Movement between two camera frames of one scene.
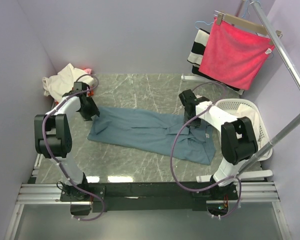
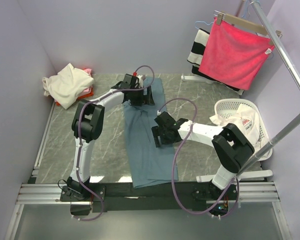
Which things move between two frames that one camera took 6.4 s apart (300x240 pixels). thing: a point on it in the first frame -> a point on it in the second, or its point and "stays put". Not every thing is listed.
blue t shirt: (195, 142) -> (148, 164)
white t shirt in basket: (246, 110) stays put
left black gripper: (94, 110) -> (144, 100)
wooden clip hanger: (255, 27) stays put
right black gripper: (196, 123) -> (157, 131)
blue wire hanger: (203, 22) stays put
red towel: (233, 55) stays put
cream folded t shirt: (56, 85) stays put
